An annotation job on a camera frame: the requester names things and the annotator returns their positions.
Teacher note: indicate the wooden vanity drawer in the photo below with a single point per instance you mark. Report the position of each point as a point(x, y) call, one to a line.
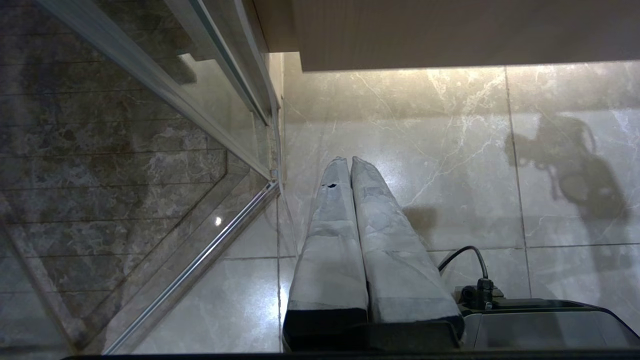
point(450, 35)

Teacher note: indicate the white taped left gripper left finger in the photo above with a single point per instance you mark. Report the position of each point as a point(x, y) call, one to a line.
point(330, 260)

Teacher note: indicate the grey robot torso part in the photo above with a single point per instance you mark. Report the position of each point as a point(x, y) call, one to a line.
point(545, 325)

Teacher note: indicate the glass shower screen pale frame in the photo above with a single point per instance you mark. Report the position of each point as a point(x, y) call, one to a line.
point(150, 150)

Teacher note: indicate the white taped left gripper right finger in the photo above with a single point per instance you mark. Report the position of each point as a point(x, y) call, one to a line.
point(400, 270)

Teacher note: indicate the wooden vanity side panel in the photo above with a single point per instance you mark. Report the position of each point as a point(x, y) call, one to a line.
point(275, 22)

